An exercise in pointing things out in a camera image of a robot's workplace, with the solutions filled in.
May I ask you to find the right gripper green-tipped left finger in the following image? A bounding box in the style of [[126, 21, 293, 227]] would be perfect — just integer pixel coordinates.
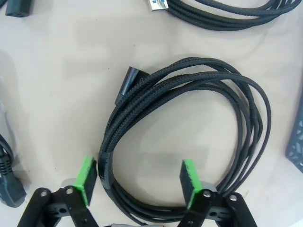
[[18, 156, 100, 227]]

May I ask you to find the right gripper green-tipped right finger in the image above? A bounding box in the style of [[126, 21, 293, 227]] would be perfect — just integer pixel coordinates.
[[180, 159, 258, 227]]

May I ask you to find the black power cable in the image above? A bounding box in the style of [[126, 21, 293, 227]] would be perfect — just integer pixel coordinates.
[[0, 0, 33, 18], [0, 134, 28, 209]]

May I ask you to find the black braided cable with strap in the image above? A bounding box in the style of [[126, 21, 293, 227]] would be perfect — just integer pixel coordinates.
[[98, 56, 272, 227]]

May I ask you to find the black braided USB cable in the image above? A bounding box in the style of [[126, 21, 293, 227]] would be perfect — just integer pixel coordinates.
[[144, 0, 303, 33]]

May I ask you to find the grey plastic lattice basket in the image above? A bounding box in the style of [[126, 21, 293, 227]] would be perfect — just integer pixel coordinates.
[[285, 119, 303, 170]]

